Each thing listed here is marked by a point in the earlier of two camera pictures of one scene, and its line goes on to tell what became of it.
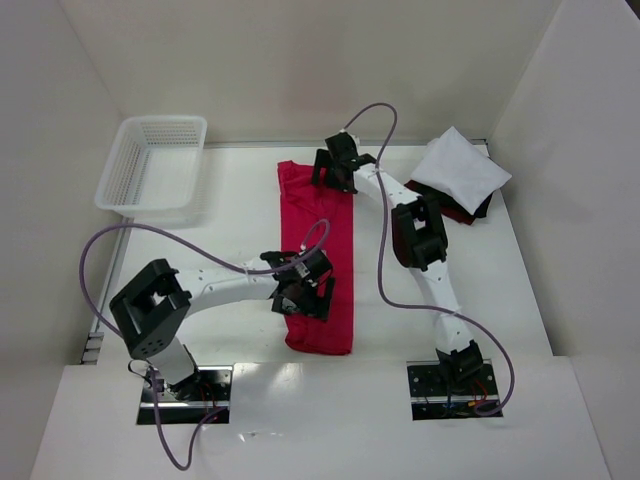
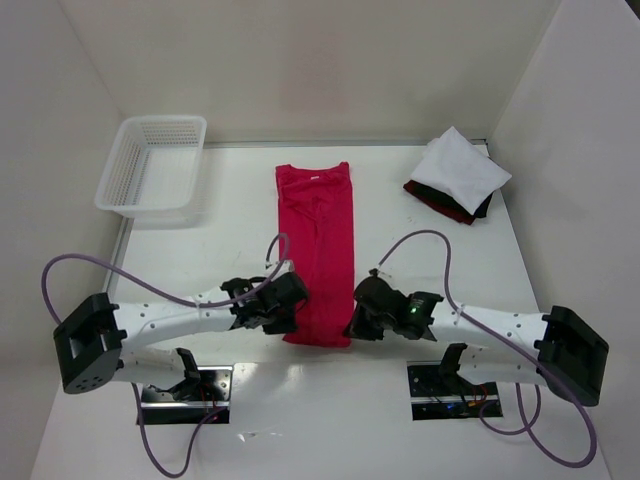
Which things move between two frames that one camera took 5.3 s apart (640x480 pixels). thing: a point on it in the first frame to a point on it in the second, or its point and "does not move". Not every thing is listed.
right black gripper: (327, 173) to (361, 325)
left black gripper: (304, 302) to (282, 322)
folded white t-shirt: (454, 167) does not move
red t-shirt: (313, 216) does not move
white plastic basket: (154, 171) does not move
